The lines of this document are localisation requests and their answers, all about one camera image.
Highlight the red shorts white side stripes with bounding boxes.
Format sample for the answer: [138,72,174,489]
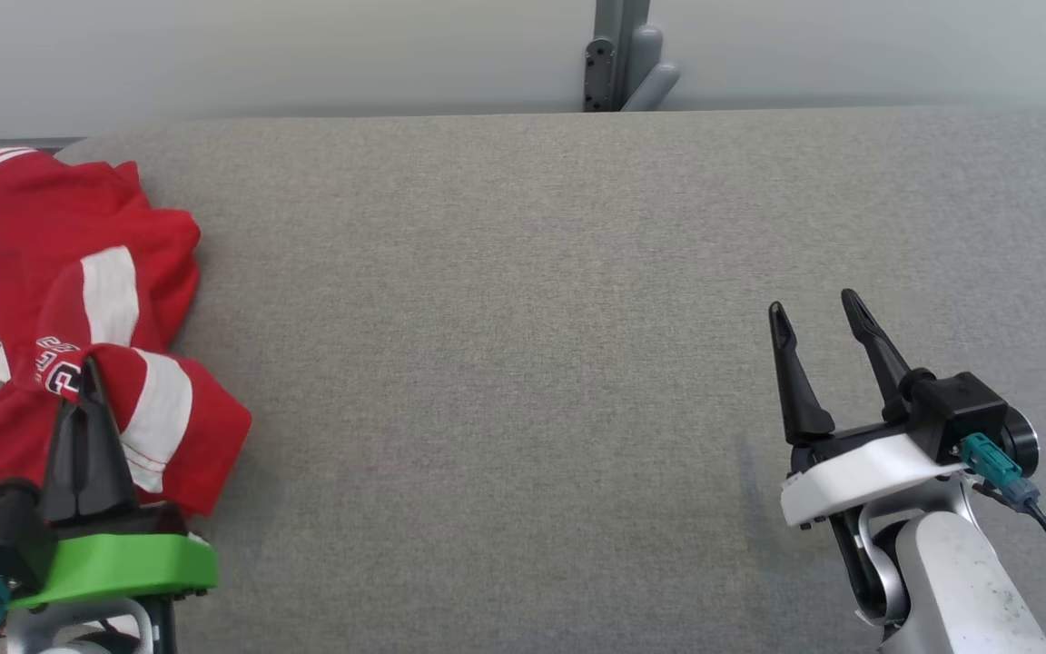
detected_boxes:
[0,241,253,520]

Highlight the teal right camera connector cable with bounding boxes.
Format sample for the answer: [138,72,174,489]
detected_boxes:
[959,433,1046,648]

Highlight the red jersey white trim lettering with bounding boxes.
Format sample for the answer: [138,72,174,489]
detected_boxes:
[0,145,202,514]

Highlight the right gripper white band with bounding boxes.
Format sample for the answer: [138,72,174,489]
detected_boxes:
[767,288,969,530]

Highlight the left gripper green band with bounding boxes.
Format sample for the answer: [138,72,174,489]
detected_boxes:
[10,356,220,611]

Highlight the grey metal frame post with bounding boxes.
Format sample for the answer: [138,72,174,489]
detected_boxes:
[582,0,681,114]

